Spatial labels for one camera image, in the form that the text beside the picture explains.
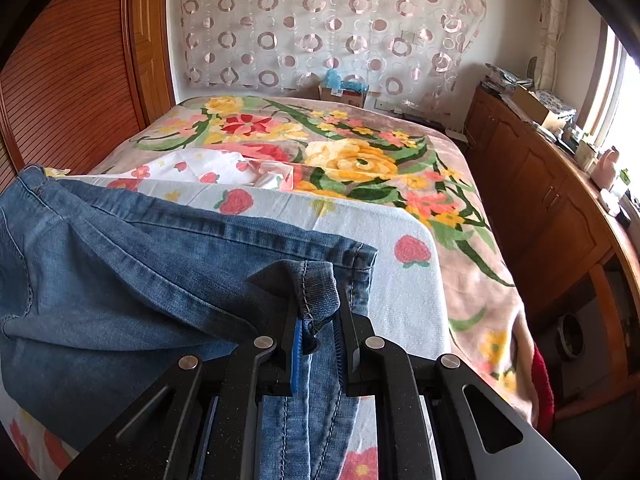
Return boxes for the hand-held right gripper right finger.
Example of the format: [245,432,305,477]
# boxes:
[336,294,581,480]

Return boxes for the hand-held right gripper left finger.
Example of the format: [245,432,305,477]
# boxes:
[59,287,321,480]

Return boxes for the blue denim pants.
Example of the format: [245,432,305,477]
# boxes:
[0,165,378,480]

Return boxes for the white strawberry print sheet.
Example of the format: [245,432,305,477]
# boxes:
[0,151,453,480]

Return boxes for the floral blanket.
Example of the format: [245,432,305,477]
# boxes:
[87,95,543,426]

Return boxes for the red cloth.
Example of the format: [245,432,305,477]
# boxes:
[530,345,555,431]

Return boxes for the round grey pot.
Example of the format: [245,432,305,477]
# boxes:
[554,312,587,361]

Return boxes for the wooden cabinet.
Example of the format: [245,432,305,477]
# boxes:
[465,85,640,423]

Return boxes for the small cardboard box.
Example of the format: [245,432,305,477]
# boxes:
[319,84,366,109]

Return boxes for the teal plush toy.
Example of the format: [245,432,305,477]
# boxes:
[324,70,369,95]

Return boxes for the open cardboard box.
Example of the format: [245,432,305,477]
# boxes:
[509,85,551,122]

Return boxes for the pink figurine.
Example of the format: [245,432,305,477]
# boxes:
[595,146,622,191]

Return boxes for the patterned storage box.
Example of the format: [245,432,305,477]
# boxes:
[535,90,577,117]

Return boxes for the sheer circle pattern curtain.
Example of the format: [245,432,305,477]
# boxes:
[177,0,488,106]

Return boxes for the wooden headboard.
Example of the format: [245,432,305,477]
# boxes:
[0,0,176,196]

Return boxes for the window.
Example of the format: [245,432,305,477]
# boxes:
[580,25,640,161]

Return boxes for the floral window curtain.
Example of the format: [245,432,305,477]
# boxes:
[537,0,572,91]

